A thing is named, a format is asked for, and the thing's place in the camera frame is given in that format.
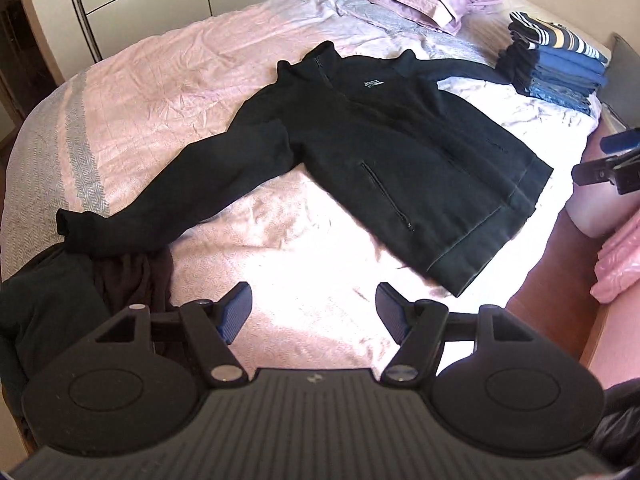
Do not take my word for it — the stack of folded clothes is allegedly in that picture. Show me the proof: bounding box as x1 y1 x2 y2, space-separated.
496 10 612 112

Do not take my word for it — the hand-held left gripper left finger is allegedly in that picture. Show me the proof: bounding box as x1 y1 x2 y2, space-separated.
92 281 254 388

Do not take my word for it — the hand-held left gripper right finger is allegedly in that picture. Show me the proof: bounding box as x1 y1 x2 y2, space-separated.
374 281 541 386

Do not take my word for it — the person's black jacket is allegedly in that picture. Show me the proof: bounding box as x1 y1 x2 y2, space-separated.
584 377 640 480

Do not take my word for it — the bed with pink sheet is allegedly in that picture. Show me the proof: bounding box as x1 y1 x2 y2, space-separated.
0 0 608 413

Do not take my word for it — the dark brown garment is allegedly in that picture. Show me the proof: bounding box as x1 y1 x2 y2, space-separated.
89 249 174 323

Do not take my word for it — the dark green garment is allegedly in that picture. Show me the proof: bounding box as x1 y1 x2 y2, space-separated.
0 247 108 413

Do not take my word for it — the pink crumpled cloth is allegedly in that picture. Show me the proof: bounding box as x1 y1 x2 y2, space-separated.
590 220 640 307

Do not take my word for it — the grey headboard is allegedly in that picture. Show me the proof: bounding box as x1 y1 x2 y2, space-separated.
606 32 640 133

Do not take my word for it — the black zip jacket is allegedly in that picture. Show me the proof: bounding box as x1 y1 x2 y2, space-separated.
55 40 555 297

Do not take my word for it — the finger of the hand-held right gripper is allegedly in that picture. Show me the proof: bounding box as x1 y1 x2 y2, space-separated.
571 155 640 195
601 129 640 155

